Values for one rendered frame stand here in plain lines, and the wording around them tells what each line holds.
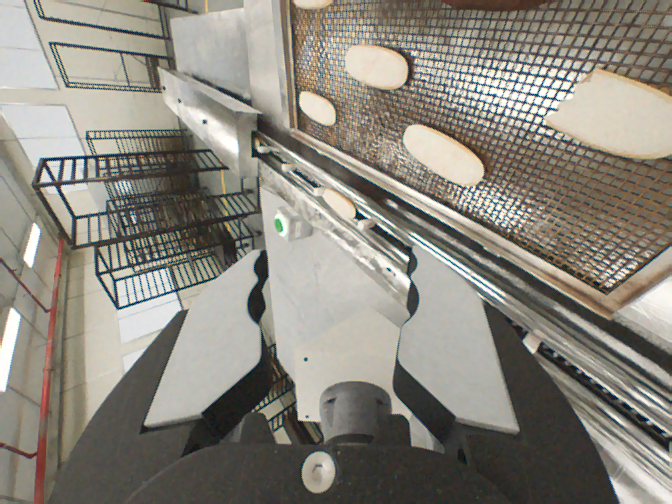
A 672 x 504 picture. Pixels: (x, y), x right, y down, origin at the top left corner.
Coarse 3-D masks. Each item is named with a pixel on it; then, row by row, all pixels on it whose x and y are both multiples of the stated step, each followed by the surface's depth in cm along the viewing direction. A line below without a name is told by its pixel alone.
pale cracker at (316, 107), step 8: (304, 96) 38; (312, 96) 36; (320, 96) 35; (304, 104) 38; (312, 104) 36; (320, 104) 35; (328, 104) 34; (312, 112) 37; (320, 112) 36; (328, 112) 35; (320, 120) 37; (328, 120) 36
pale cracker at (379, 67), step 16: (352, 48) 27; (368, 48) 25; (384, 48) 24; (352, 64) 28; (368, 64) 26; (384, 64) 24; (400, 64) 23; (368, 80) 27; (384, 80) 25; (400, 80) 24
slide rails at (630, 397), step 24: (264, 144) 66; (312, 192) 54; (384, 240) 41; (408, 240) 37; (480, 288) 30; (504, 312) 29; (552, 336) 25; (576, 360) 24; (576, 384) 24; (600, 408) 23; (648, 408) 20; (624, 432) 22; (648, 456) 21
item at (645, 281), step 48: (288, 0) 32; (336, 0) 27; (432, 0) 19; (288, 48) 37; (336, 48) 30; (480, 48) 18; (576, 48) 14; (288, 96) 41; (336, 96) 33; (384, 96) 27; (480, 144) 21; (528, 144) 18; (432, 192) 28; (480, 192) 23; (528, 192) 20; (624, 192) 15; (480, 240) 24; (624, 240) 16; (576, 288) 19; (624, 288) 17
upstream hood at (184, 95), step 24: (168, 72) 109; (168, 96) 124; (192, 96) 86; (216, 96) 73; (192, 120) 95; (216, 120) 71; (240, 120) 60; (216, 144) 78; (240, 144) 64; (240, 168) 67
